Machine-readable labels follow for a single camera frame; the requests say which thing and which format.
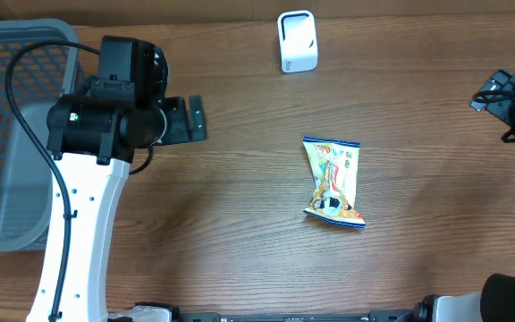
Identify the white barcode scanner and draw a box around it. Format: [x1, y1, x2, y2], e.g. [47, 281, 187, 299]
[277, 10, 318, 73]

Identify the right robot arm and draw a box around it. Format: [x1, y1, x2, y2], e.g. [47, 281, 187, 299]
[388, 70, 515, 322]

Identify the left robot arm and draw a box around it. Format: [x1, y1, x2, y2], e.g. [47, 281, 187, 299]
[28, 36, 207, 322]

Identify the grey plastic shopping basket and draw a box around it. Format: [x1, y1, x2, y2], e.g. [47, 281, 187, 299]
[0, 19, 85, 252]

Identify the white blue wipes pack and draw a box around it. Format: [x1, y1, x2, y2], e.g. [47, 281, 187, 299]
[302, 136, 366, 229]

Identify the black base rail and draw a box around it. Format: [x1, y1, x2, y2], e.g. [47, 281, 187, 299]
[168, 309, 412, 322]

